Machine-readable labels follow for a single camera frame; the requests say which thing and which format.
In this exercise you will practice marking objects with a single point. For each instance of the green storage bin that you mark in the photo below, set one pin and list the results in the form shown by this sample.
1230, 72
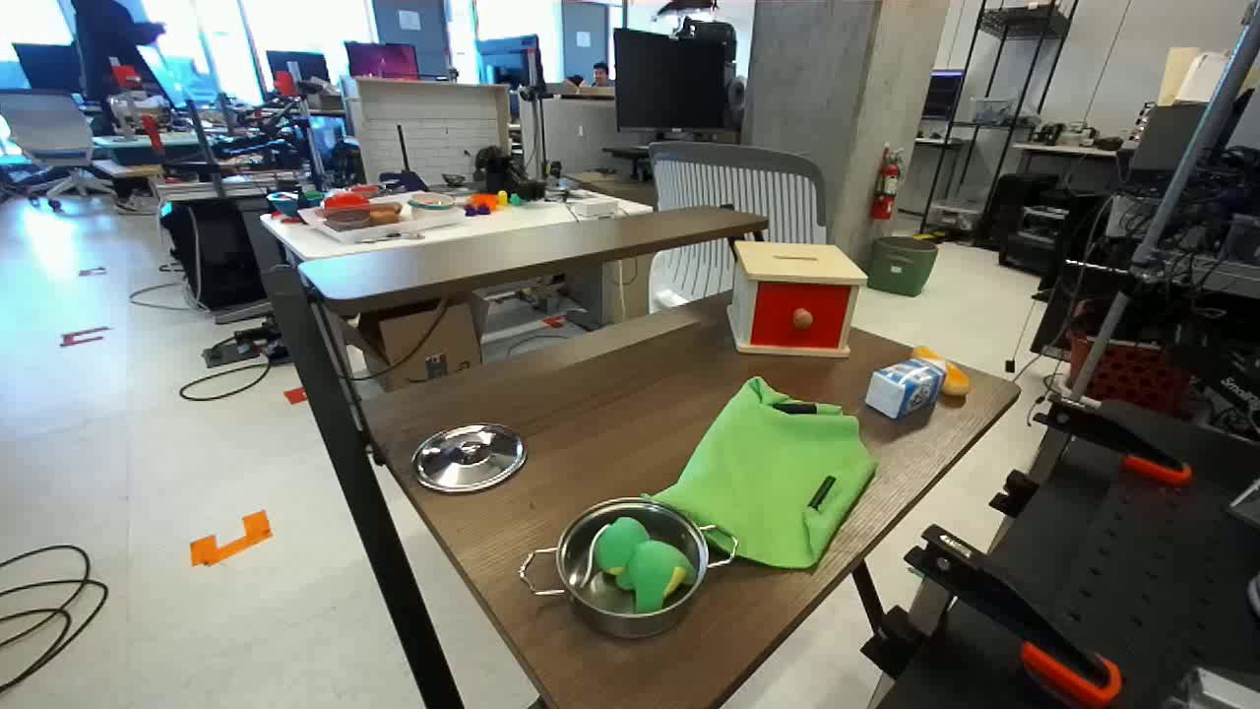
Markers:
899, 264

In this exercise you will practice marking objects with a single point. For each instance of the blue white milk carton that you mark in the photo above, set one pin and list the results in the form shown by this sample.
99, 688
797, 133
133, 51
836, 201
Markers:
899, 393

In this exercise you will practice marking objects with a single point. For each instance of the black metal shelf rack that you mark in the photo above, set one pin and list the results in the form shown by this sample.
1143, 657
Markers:
1029, 21

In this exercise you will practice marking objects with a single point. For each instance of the black bulky object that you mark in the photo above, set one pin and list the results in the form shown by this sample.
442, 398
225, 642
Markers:
507, 174

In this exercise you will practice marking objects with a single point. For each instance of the red fire extinguisher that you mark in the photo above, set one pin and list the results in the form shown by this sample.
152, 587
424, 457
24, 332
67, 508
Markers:
889, 192

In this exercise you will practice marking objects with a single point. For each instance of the dark wooden shelf board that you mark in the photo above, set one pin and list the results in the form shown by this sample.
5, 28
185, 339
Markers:
526, 256

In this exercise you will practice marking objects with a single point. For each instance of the black cabinet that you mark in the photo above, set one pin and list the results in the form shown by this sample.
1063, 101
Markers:
218, 256

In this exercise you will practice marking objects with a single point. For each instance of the white work table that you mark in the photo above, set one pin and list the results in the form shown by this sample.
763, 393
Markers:
330, 243

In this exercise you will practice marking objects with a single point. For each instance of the small orange bowl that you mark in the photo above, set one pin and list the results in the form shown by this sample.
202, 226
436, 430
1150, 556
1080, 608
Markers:
481, 201

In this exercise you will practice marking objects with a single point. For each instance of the silver metal pole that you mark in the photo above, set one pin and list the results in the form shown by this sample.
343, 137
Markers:
1180, 179

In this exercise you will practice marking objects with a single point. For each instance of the yellow peanut shaped toy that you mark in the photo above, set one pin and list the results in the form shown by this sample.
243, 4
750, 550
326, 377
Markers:
957, 380

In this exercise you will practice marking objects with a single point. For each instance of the small monitor blue screen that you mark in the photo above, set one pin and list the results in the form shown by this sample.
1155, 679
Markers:
507, 62

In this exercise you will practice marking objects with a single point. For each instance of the black power strip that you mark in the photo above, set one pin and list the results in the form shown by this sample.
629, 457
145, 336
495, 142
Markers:
243, 346

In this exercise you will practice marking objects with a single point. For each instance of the white swivel chair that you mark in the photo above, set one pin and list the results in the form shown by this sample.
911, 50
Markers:
46, 133

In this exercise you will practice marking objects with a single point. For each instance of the black slanted table leg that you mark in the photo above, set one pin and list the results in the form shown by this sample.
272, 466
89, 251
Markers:
355, 457

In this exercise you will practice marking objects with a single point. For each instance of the red orange tray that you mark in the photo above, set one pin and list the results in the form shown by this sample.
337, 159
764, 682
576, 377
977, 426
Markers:
347, 205

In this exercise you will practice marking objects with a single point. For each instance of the large black monitor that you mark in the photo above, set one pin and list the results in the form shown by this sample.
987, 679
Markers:
672, 79

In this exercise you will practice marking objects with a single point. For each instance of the white perforated panel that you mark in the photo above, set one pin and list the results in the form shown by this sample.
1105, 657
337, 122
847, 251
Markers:
436, 133

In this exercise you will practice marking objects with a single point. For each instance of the green cloth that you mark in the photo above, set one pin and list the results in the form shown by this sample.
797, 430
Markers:
768, 477

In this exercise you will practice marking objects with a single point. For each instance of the small monitor red screen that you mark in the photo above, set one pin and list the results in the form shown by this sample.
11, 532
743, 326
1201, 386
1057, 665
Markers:
385, 62

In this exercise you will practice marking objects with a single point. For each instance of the cardboard box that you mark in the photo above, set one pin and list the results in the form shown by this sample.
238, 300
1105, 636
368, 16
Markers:
439, 346

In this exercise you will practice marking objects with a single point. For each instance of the black perforated board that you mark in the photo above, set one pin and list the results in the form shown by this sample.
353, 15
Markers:
1155, 575

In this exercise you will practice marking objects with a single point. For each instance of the green soft toy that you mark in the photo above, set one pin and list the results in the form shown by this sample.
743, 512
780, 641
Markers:
652, 574

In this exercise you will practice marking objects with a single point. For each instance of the silver pot lid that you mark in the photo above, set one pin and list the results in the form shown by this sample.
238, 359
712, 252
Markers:
471, 457

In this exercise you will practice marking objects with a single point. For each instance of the white mesh office chair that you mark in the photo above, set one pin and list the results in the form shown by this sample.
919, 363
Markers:
733, 197

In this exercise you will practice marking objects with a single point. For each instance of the red perforated crate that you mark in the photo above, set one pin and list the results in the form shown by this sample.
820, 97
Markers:
1134, 380

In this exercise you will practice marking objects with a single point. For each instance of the wooden box red drawer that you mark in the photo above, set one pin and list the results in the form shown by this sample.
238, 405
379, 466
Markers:
797, 315

